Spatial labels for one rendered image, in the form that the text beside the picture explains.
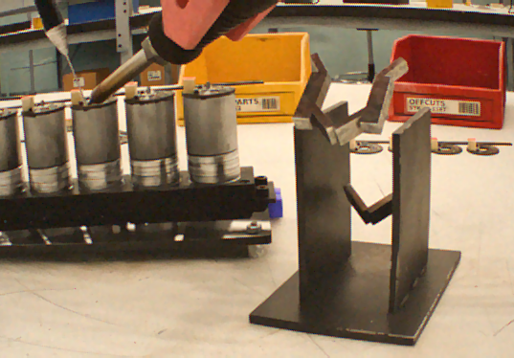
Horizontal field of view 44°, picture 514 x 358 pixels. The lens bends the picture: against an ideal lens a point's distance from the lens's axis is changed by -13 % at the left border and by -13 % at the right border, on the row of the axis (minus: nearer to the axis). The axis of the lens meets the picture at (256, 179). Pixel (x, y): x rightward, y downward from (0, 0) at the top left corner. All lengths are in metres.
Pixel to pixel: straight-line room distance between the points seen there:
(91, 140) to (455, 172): 0.21
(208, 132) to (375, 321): 0.13
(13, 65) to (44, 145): 5.55
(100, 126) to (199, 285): 0.09
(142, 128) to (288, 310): 0.12
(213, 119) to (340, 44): 4.42
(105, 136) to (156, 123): 0.03
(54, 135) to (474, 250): 0.20
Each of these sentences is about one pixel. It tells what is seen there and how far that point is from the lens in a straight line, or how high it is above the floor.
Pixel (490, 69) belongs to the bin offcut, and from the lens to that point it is 0.63.
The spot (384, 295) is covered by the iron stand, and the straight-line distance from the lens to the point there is 0.25.
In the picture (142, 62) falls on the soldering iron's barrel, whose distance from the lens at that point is 0.28.
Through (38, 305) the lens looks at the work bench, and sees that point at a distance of 0.27.
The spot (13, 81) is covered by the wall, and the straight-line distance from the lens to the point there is 5.90.
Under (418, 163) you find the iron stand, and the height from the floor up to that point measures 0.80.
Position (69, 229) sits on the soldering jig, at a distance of 0.32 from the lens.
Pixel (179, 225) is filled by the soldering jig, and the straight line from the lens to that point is 0.31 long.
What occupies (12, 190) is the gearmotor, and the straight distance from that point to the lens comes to 0.35.
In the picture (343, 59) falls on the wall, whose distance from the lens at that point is 4.74.
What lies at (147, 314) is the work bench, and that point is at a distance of 0.25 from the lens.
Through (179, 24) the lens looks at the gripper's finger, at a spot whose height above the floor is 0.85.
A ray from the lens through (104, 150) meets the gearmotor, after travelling 0.33.
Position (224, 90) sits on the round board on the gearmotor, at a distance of 0.32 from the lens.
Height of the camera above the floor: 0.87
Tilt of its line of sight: 17 degrees down
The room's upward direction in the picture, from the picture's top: 3 degrees counter-clockwise
